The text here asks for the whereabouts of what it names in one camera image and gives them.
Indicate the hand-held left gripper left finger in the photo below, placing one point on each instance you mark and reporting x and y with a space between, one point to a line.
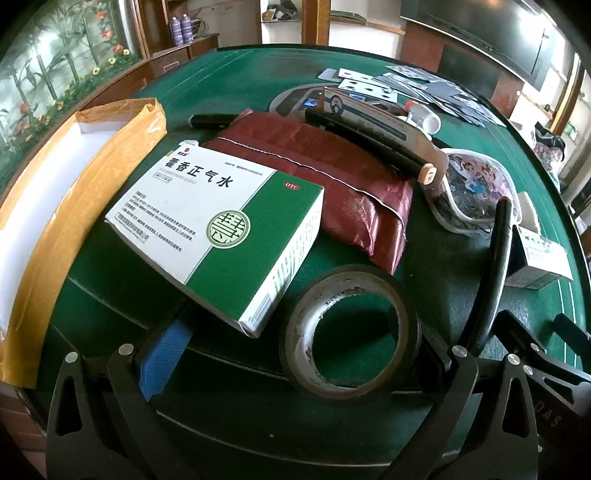
166 355

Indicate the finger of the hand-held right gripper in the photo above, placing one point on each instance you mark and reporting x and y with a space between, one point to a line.
575 331
540 353

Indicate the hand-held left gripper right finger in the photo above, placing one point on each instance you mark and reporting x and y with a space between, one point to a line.
457 383

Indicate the blue white medicine box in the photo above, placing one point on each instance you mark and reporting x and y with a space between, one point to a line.
540 258

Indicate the black long case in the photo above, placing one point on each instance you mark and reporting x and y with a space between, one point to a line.
498 267
369 141
207 121

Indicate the black tape roll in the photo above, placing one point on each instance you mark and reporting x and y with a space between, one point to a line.
291 355

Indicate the green white medicine box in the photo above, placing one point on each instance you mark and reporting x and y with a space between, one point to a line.
207 217

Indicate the tan cardboard box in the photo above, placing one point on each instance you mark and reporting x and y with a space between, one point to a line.
27 258

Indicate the clear cartoon pouch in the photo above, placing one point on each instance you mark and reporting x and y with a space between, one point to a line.
475 184

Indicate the dark red pouch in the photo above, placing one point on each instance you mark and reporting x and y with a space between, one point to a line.
323 175

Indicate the white bottle orange cap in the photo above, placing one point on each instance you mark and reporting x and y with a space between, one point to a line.
429 122

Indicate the white toothpaste box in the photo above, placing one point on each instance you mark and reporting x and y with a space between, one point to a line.
364 113

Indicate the patterned bag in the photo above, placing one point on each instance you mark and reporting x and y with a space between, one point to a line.
549 141

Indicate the spread of playing cards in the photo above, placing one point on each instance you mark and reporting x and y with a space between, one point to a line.
369 90

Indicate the floral glass panel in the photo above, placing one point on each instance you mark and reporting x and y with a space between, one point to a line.
55 69

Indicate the wooden cabinet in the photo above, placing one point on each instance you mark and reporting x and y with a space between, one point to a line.
198 46

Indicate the black television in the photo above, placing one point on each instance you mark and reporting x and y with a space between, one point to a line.
485 32

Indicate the purple spray can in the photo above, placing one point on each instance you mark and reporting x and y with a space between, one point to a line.
176 32
186 30

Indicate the dark clutter pile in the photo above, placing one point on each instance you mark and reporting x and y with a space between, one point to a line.
279 11

